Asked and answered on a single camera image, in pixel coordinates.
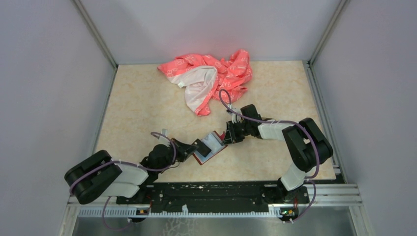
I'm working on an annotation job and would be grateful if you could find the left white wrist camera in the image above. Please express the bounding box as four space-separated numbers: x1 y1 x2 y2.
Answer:
159 128 170 143

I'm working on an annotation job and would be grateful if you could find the aluminium front frame rail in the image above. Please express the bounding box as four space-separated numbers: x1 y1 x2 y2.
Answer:
76 184 362 219

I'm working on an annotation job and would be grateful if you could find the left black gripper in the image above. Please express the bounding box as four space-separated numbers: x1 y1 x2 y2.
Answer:
157 138 199 173

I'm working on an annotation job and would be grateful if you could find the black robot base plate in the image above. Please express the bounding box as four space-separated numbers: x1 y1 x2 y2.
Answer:
116 180 310 213

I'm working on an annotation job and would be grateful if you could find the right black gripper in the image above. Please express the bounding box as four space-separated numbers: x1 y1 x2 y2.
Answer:
222 120 251 146

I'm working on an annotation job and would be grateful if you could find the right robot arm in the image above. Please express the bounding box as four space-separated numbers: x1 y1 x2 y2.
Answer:
223 104 333 203

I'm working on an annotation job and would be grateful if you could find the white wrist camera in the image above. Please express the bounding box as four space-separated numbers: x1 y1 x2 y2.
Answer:
227 104 242 123
159 128 170 143

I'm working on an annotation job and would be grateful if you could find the pink and white cloth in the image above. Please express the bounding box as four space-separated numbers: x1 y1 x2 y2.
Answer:
158 49 253 116

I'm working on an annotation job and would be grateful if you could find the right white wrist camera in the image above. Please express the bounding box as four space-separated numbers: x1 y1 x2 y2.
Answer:
227 104 242 123

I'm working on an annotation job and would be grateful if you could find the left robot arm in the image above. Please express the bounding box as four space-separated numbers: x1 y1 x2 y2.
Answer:
64 139 199 205

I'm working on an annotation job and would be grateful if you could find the red card holder wallet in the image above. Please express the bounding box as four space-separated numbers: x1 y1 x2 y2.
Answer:
193 131 227 165

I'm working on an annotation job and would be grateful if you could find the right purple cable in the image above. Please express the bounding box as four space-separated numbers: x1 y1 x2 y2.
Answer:
218 88 322 222

